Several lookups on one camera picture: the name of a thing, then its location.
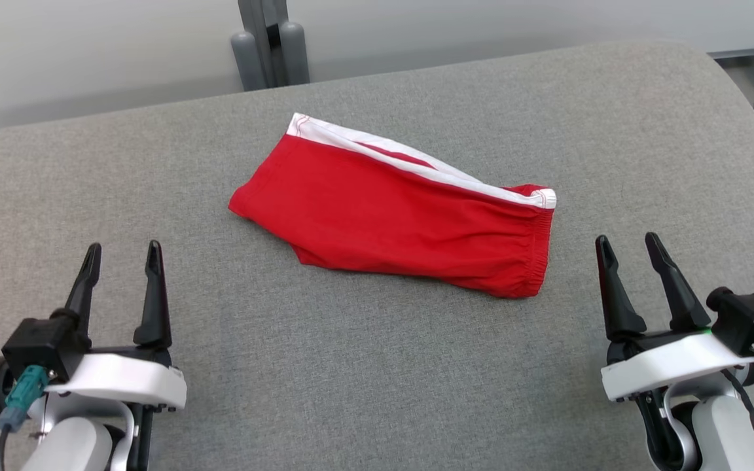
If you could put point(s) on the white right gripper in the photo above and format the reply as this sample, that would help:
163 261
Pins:
665 366

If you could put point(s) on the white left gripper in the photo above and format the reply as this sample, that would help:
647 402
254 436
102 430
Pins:
128 383

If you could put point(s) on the red shorts with white stripe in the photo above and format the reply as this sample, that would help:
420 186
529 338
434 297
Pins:
383 216

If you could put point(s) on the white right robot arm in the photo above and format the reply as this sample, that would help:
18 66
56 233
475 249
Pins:
724 438

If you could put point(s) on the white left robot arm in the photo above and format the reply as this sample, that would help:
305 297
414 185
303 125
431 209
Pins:
69 448

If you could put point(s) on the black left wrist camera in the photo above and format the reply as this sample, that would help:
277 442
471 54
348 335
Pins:
43 343

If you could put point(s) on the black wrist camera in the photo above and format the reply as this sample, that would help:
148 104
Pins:
750 320
43 343

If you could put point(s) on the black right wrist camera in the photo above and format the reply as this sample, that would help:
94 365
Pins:
750 320

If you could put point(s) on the grey metal stand post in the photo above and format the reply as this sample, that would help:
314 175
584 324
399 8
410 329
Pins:
252 13

